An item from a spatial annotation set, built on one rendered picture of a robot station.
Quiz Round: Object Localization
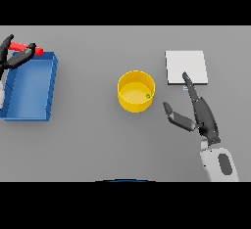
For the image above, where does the pale square measuring scale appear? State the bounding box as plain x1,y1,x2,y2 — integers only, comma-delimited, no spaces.
164,50,209,86

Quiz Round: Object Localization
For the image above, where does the red beaker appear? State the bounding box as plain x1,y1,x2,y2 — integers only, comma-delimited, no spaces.
7,41,45,57

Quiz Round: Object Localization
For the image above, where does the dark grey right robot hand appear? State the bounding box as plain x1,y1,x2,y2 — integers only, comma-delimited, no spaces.
162,71,222,146

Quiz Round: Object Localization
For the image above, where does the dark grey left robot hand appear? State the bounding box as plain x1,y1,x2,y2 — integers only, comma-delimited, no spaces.
0,33,37,81

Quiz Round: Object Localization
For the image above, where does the blue tray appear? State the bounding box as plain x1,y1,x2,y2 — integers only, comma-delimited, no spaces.
0,51,59,122

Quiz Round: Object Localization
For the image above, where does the yellow bowl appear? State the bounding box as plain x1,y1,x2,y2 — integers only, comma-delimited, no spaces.
117,69,156,114

